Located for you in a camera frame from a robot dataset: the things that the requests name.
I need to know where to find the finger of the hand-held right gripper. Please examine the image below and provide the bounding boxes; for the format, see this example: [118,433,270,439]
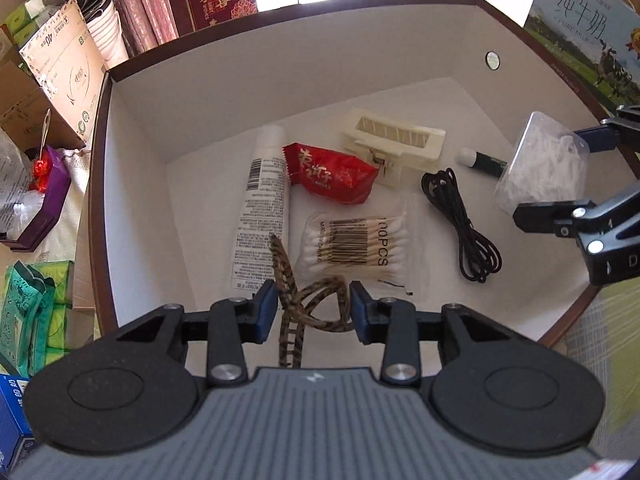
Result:
[513,182,640,287]
[574,104,640,153]

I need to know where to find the green packet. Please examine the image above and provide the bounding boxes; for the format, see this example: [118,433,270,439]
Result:
[0,260,76,376]

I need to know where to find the white squeeze tube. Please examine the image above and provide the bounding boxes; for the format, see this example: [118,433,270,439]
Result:
[231,126,291,291]

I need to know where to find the pink curtain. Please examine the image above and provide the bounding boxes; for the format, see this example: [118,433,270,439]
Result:
[100,0,181,56]

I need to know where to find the checked tablecloth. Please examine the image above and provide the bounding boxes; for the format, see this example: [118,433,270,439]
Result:
[550,280,640,441]

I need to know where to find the white ribbed packaging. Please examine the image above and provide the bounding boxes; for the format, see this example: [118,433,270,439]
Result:
[84,0,131,70]

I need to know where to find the purple box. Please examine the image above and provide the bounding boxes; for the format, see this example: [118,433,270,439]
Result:
[0,145,72,252]

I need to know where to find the cream plastic holder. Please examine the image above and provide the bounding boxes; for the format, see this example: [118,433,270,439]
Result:
[341,108,446,188]

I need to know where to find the blue box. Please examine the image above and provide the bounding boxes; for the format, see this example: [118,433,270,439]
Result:
[0,372,38,471]

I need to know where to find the metal spoon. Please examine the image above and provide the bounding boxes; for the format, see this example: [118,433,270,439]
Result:
[36,108,52,161]

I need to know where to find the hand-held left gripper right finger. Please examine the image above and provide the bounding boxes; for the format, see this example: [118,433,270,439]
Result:
[349,280,507,387]

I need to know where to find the clear plastic bag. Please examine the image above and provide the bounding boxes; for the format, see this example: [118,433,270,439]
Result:
[0,127,33,241]

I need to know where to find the white printed cardboard box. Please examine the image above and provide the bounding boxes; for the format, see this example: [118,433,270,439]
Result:
[19,0,108,148]

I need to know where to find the pack of cotton swabs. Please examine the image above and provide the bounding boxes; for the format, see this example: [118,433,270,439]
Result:
[295,207,413,296]

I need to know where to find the brown cardboard carton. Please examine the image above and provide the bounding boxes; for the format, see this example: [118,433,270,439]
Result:
[0,50,86,151]

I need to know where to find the milk carton gift box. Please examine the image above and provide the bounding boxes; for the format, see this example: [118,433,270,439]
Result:
[524,0,640,116]

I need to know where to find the small black tube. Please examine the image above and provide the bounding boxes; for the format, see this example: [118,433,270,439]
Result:
[460,146,511,178]

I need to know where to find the red snack packet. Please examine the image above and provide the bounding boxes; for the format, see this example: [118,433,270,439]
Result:
[282,142,379,206]

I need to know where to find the clear box of floss picks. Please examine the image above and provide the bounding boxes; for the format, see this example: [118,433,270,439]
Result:
[494,111,590,218]

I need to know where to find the large white box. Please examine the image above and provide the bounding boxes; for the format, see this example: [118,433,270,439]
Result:
[89,0,640,348]

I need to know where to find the leopard print headband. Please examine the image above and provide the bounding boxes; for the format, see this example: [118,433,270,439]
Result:
[270,234,358,368]

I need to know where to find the green tissue packs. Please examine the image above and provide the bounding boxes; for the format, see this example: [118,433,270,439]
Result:
[4,2,41,46]

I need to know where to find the black cable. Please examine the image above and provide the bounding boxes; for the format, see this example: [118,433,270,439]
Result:
[421,169,502,282]

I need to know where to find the red ornament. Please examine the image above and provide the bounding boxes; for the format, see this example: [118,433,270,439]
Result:
[29,157,54,193]

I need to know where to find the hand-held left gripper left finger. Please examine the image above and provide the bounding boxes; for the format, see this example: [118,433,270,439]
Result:
[116,280,277,387]

